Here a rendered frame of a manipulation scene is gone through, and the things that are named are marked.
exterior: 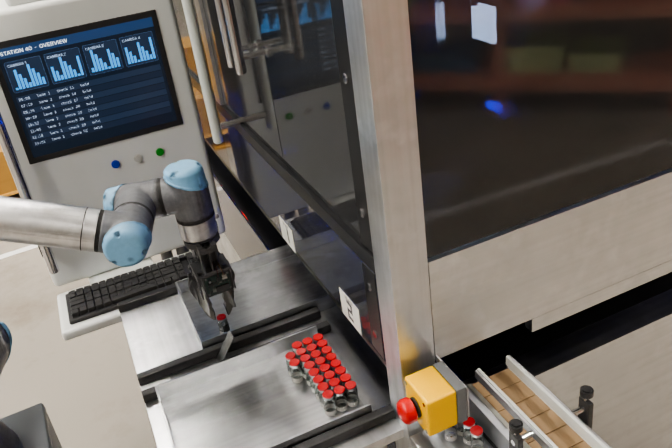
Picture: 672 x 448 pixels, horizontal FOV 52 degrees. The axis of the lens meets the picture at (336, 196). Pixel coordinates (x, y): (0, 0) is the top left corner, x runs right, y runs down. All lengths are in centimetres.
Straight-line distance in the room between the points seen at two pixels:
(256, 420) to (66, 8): 106
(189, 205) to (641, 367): 97
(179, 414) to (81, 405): 156
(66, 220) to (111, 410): 170
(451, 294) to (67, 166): 114
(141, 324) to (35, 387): 151
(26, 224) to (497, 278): 78
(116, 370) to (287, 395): 173
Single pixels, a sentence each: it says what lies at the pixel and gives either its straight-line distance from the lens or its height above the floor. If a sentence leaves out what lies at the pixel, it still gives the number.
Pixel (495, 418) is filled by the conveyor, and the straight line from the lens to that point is 120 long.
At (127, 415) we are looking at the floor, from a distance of 280.
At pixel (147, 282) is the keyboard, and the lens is 192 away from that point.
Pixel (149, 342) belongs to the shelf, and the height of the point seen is 88.
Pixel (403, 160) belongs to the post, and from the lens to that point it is 96.
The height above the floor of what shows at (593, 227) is 116.
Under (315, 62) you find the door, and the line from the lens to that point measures 111.
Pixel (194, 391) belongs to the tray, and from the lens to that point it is 142.
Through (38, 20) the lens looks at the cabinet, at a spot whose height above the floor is 151.
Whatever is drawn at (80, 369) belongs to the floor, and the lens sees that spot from 311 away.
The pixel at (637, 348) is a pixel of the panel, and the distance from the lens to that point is 152.
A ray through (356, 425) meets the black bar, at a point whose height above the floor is 90.
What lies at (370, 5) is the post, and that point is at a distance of 88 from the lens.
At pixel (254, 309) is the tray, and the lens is 159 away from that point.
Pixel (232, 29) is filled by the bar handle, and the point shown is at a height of 152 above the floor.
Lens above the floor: 180
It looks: 27 degrees down
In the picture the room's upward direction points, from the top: 8 degrees counter-clockwise
